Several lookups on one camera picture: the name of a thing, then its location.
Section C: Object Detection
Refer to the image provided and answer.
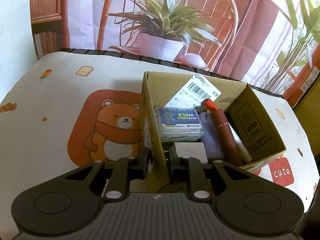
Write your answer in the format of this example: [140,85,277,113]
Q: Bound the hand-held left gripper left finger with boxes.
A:
[35,147,151,202]

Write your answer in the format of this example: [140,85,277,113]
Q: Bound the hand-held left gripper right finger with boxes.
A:
[168,147,275,202]

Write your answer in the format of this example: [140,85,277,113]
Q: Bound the clear plastic floss box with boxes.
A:
[154,106,205,143]

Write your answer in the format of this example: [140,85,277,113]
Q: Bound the purple plastic bottle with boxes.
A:
[199,112,227,162]

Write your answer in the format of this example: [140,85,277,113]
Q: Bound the dark red lipstick tube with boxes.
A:
[210,108,244,167]

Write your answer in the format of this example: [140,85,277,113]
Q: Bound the red and white marker pen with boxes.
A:
[204,99,253,165]

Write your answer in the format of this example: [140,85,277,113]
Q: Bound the brown cardboard box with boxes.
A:
[140,71,287,195]

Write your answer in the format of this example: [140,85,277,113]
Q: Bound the white shipping label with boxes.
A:
[164,74,222,110]

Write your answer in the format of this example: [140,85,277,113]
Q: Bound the white cartoon printed mat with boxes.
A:
[0,51,320,205]

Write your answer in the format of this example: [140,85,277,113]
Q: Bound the printed room scene backdrop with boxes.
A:
[29,0,320,105]

